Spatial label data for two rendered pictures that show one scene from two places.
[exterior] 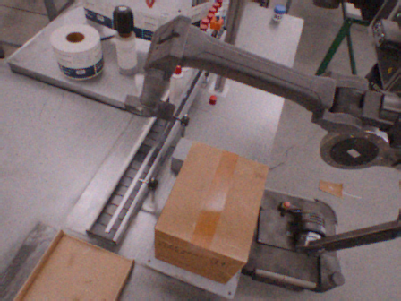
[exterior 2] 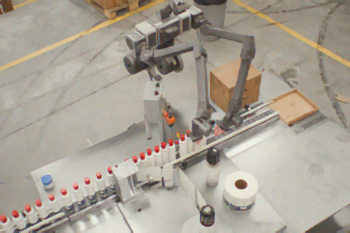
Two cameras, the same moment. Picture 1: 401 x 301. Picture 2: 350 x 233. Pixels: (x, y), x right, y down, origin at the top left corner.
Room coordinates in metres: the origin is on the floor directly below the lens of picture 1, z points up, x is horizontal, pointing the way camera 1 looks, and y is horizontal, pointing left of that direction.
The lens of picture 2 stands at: (2.22, 1.56, 3.10)
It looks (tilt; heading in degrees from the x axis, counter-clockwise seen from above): 45 degrees down; 232
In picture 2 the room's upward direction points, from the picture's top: 3 degrees counter-clockwise
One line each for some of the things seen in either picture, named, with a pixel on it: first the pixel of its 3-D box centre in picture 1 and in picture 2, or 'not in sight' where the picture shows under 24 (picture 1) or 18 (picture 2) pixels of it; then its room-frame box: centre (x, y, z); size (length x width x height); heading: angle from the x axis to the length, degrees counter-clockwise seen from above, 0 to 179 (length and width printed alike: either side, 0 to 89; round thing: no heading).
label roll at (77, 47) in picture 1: (78, 51); (240, 191); (1.03, 0.61, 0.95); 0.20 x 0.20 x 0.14
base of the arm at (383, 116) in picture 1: (393, 112); (201, 22); (0.47, -0.36, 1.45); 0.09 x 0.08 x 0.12; 178
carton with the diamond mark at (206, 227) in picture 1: (209, 213); (234, 85); (0.39, -0.07, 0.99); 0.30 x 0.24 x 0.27; 171
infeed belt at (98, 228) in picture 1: (189, 81); (180, 159); (1.09, 0.12, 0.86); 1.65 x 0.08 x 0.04; 170
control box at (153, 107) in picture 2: not in sight; (154, 102); (1.19, 0.01, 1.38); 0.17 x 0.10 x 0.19; 45
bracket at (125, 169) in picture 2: not in sight; (125, 169); (1.53, 0.14, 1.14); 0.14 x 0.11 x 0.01; 170
